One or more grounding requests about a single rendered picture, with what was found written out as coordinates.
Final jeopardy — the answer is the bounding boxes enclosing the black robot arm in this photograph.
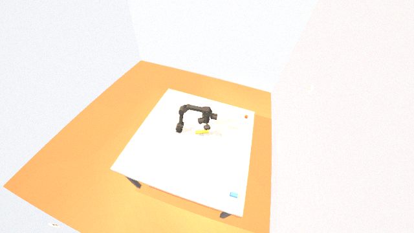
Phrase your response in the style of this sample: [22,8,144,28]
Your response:
[175,104,217,133]

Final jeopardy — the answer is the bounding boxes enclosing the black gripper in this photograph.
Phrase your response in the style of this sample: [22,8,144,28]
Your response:
[204,119,210,130]

